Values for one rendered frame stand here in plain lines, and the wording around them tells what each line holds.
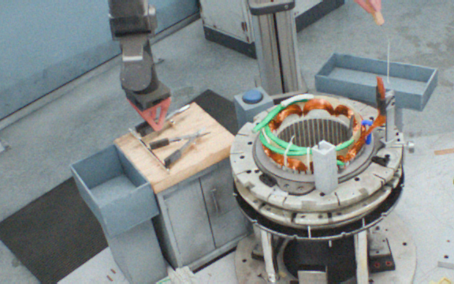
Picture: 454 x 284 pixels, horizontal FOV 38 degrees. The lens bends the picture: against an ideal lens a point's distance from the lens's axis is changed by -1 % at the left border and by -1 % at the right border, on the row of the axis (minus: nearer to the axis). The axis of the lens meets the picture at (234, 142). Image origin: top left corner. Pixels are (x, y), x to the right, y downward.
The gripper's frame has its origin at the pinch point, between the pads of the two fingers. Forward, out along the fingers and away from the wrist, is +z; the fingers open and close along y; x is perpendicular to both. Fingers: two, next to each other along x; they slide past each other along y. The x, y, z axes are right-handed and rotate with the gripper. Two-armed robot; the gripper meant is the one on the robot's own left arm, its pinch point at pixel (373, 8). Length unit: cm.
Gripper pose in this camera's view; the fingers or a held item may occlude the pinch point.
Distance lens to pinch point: 140.0
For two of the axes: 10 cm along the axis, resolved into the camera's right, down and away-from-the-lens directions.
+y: 6.3, -0.3, -7.8
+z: 4.7, 8.1, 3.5
